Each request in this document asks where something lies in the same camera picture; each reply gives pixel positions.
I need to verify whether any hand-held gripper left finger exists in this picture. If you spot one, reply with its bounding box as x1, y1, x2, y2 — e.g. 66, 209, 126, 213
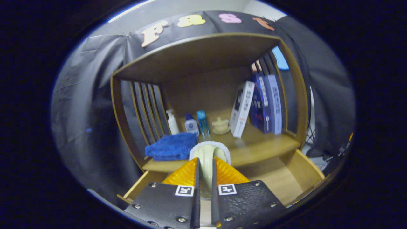
124, 157, 201, 229

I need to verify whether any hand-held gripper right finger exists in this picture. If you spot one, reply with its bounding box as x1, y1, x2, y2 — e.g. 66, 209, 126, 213
211, 156, 288, 229

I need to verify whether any green handled white sponge brush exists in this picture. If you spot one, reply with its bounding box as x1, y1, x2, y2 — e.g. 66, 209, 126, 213
189, 141, 231, 200

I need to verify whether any wooden drawer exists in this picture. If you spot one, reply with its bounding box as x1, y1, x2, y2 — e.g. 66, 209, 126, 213
116, 149, 325, 207

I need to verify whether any wooden countertop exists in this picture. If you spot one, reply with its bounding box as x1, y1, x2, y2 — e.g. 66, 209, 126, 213
142, 110, 301, 173

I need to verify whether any wooden cabinet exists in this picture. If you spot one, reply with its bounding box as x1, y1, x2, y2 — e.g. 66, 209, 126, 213
110, 33, 309, 174

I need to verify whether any folded blue towel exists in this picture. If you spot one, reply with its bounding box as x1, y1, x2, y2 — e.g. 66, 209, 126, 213
145, 133, 198, 161

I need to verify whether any white bottle with blue cap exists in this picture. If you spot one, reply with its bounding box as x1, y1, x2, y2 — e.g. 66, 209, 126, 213
185, 114, 200, 136

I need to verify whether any beige lidded teacup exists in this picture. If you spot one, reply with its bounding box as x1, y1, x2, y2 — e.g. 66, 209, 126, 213
212, 117, 230, 135

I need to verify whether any clear blue bottle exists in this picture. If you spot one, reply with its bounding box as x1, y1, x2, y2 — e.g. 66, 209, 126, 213
196, 110, 211, 141

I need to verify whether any white pump bottle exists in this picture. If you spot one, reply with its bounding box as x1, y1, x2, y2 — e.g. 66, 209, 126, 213
166, 109, 180, 135

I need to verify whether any white book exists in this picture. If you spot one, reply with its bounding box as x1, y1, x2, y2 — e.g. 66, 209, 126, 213
229, 81, 255, 138

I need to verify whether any dark blue book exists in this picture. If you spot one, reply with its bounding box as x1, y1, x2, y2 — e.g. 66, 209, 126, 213
249, 74, 272, 134

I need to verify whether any light blue book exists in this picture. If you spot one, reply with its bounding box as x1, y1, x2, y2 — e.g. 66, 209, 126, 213
265, 75, 282, 135

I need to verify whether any black equipment with orange tip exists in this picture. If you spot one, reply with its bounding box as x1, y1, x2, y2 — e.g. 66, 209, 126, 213
321, 132, 354, 175

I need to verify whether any black backdrop cloth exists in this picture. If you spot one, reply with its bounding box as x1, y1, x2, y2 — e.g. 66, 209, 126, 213
51, 11, 356, 198

